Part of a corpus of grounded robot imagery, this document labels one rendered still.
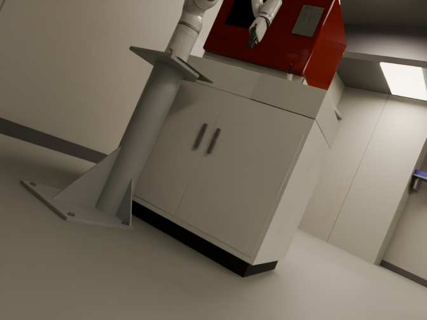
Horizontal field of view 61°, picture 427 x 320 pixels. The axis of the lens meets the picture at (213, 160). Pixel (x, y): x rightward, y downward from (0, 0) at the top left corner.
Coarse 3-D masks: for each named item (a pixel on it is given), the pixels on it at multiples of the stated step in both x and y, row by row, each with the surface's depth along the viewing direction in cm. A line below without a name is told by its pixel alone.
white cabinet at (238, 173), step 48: (192, 96) 200; (192, 144) 193; (240, 144) 182; (288, 144) 172; (144, 192) 199; (192, 192) 187; (240, 192) 177; (288, 192) 176; (192, 240) 187; (240, 240) 172; (288, 240) 215
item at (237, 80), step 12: (192, 60) 204; (204, 60) 201; (204, 72) 200; (216, 72) 196; (228, 72) 193; (240, 72) 190; (252, 72) 187; (216, 84) 195; (228, 84) 192; (240, 84) 189; (252, 84) 186
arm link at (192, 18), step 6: (186, 0) 188; (192, 0) 183; (186, 6) 187; (192, 6) 187; (186, 12) 182; (192, 12) 186; (198, 12) 189; (204, 12) 192; (180, 18) 182; (186, 18) 180; (192, 18) 180; (198, 18) 181; (186, 24) 179; (192, 24) 180; (198, 24) 181; (198, 30) 183
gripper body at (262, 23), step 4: (256, 20) 195; (260, 20) 194; (264, 20) 196; (252, 24) 195; (260, 24) 194; (264, 24) 197; (268, 24) 198; (252, 28) 197; (256, 28) 193; (260, 28) 195; (264, 28) 199; (256, 32) 194; (260, 32) 196; (264, 32) 201; (256, 36) 197; (260, 36) 198; (260, 40) 200
